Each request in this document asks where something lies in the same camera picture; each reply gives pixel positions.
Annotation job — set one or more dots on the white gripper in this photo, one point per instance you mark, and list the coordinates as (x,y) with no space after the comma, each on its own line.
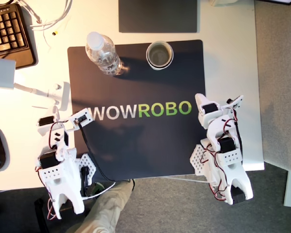
(45,120)
(206,108)

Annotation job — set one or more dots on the white paper cup printed label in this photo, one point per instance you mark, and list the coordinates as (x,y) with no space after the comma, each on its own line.
(157,68)

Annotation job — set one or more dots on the white ribbed paper cup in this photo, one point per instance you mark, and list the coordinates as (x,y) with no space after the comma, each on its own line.
(160,54)

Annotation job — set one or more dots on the clear plastic water bottle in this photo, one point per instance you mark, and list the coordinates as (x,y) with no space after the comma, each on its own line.
(101,53)

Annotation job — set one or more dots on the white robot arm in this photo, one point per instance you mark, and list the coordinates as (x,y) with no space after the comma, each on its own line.
(63,174)
(235,174)

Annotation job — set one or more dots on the white rectangular adapter box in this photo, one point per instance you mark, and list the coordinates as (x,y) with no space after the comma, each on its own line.
(2,72)

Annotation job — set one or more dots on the small yellow black object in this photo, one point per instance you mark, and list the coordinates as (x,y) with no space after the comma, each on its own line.
(54,33)

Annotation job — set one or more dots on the black WOWROBO mat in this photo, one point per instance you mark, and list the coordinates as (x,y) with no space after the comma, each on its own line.
(135,145)

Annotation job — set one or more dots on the black keyboard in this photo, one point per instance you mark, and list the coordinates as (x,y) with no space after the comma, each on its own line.
(7,31)

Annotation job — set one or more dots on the khaki trouser leg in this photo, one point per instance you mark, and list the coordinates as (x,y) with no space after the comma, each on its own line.
(106,208)

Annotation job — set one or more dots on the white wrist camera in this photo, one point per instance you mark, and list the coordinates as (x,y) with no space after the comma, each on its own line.
(83,116)
(236,102)

